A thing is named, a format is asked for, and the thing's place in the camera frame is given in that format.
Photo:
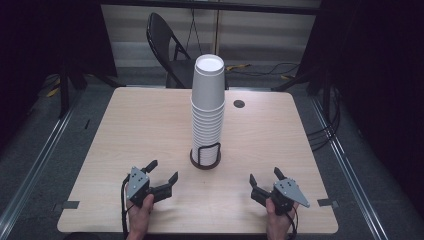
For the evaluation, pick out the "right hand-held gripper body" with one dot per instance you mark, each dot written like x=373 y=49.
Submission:
x=288 y=193

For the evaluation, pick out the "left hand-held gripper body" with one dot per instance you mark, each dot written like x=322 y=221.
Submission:
x=138 y=186

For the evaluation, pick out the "person's right hand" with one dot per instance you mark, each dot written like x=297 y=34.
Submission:
x=278 y=225

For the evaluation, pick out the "person's left hand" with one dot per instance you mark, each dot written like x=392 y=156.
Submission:
x=138 y=220

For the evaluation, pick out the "grey tape strip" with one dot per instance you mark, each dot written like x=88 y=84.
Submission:
x=326 y=202
x=70 y=204

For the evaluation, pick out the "round black table grommet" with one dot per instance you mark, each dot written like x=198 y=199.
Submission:
x=239 y=103

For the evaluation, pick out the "black stand leg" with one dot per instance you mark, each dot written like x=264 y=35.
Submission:
x=293 y=82

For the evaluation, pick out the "black stand legs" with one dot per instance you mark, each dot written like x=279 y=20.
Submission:
x=64 y=96

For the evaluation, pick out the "black folding chair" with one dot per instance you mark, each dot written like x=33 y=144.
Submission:
x=160 y=36

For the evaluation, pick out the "dark curtain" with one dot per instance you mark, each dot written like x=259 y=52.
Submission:
x=383 y=83
x=40 y=40

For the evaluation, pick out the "metal floor rail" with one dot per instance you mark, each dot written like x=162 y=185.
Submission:
x=36 y=166
x=346 y=166

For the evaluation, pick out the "black horizontal frame bar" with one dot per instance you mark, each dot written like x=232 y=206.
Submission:
x=213 y=6

